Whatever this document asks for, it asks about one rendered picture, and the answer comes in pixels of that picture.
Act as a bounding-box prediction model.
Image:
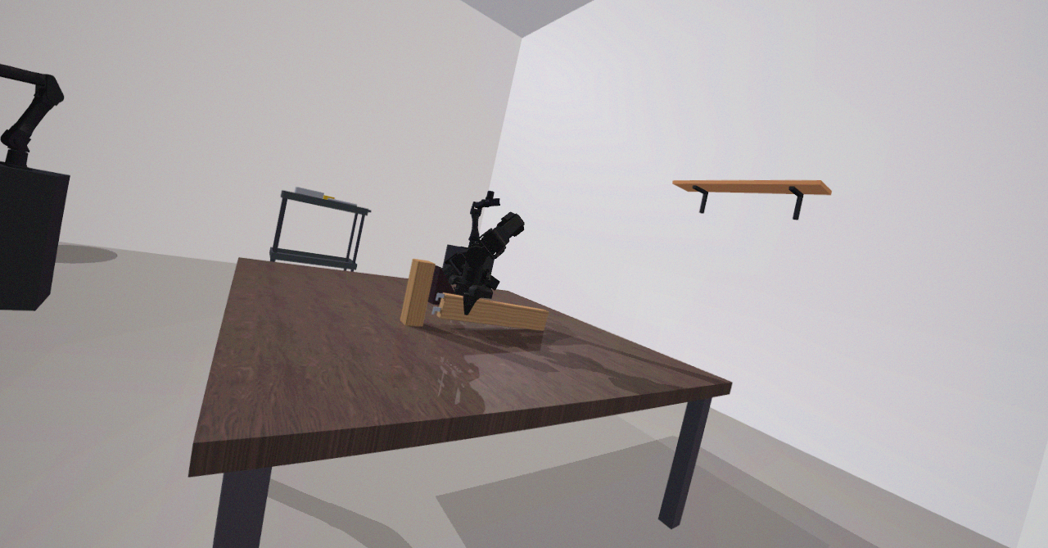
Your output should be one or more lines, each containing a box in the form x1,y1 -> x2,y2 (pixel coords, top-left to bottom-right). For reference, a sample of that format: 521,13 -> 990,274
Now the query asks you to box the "wooden post with slot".
400,259 -> 435,326

